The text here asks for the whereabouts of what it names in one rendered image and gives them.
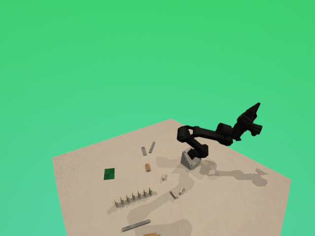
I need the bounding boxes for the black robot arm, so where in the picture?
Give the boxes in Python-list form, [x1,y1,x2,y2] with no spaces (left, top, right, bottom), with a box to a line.
[177,123,263,160]

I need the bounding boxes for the dark green flat square mat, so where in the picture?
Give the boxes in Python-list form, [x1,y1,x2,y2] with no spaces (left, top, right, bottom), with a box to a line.
[104,168,115,180]

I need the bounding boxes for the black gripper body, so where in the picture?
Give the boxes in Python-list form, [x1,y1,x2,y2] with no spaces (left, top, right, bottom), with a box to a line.
[234,115,256,133]

